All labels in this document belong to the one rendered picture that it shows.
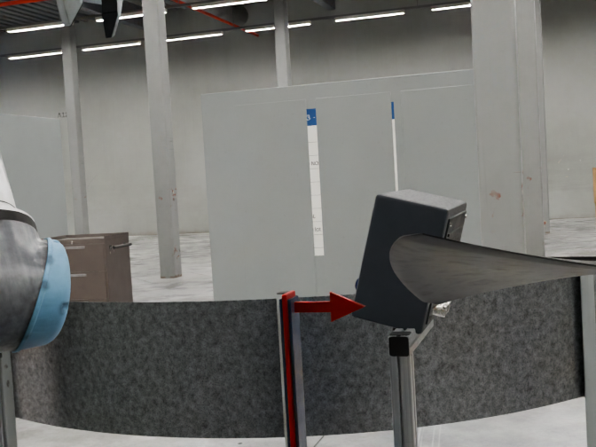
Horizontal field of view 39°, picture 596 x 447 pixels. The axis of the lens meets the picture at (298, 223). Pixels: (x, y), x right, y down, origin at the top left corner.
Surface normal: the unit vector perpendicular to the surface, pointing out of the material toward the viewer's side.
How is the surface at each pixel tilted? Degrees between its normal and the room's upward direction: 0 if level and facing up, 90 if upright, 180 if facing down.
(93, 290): 90
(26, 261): 53
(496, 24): 90
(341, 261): 90
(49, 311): 104
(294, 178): 90
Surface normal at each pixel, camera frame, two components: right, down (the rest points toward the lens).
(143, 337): -0.32, 0.07
